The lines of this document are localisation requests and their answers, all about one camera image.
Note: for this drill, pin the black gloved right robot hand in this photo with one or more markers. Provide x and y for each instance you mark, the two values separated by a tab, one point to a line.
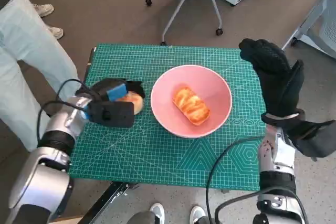
278	85

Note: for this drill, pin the person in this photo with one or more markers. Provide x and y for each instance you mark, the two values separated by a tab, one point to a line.
26	51
46	10

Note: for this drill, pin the black table edge rail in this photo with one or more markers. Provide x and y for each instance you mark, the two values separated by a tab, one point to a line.
88	64

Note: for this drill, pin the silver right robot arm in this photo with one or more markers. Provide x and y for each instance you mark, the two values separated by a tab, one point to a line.
278	155

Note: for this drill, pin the pink bowl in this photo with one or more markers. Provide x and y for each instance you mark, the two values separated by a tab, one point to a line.
168	98

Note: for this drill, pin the round toy bread bun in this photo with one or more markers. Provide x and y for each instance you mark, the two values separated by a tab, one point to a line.
136	103

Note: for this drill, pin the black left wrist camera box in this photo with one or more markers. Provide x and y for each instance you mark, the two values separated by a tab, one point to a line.
113	115

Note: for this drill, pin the white shoe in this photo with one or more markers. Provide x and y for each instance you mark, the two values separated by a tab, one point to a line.
197	212
157	212

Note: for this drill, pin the long braided toy bread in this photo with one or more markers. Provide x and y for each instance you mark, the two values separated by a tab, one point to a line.
191	104

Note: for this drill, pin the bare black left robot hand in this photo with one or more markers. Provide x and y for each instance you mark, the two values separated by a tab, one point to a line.
110	86

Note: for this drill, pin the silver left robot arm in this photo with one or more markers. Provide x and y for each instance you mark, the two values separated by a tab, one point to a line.
39	182

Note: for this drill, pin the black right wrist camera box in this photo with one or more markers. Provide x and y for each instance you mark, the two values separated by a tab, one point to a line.
315	142

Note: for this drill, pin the green cutting mat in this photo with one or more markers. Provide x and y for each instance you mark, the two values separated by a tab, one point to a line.
157	155

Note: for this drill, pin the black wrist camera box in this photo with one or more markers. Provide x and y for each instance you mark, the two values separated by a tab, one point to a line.
315	142
113	115

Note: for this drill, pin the black table frame bracket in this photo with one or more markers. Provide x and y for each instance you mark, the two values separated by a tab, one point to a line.
110	195

